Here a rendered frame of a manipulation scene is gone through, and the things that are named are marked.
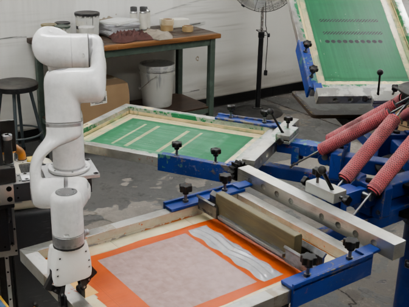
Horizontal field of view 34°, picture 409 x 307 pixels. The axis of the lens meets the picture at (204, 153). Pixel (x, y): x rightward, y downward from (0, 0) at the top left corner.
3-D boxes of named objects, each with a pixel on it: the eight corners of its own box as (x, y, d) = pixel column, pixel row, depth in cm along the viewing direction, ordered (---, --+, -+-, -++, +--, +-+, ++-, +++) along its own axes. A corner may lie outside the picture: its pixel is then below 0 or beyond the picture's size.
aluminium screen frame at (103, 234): (124, 373, 143) (123, 359, 142) (20, 261, 187) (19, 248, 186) (369, 268, 187) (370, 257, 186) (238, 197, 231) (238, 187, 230)
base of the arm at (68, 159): (43, 160, 209) (40, 112, 204) (83, 156, 213) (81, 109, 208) (52, 178, 196) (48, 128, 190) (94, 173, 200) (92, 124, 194)
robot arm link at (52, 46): (30, 6, 164) (107, 6, 167) (41, 76, 199) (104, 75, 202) (31, 58, 159) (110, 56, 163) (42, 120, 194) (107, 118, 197)
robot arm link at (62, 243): (80, 220, 164) (81, 230, 165) (47, 229, 159) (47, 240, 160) (94, 232, 159) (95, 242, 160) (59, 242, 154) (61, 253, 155)
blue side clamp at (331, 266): (292, 309, 170) (294, 285, 167) (279, 299, 173) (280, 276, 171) (370, 275, 186) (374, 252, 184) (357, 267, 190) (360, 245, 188)
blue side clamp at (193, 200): (171, 226, 211) (171, 206, 209) (162, 221, 215) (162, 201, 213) (244, 204, 228) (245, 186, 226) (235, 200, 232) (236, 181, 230)
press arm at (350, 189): (323, 215, 210) (325, 201, 208) (310, 208, 214) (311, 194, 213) (360, 203, 220) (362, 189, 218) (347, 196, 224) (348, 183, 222)
